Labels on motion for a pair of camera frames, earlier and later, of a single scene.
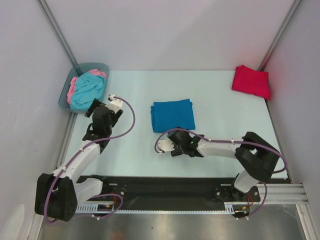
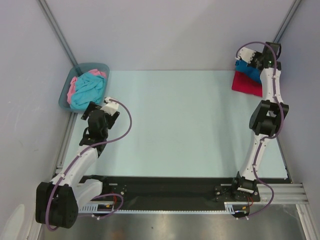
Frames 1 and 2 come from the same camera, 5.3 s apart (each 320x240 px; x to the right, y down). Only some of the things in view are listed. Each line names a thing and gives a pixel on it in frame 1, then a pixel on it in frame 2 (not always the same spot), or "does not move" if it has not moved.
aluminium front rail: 293,193 does not move
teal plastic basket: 84,83 does not move
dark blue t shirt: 167,115 -> 243,67
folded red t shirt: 250,81 does not move
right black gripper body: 175,141 -> 256,59
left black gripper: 95,102 does not move
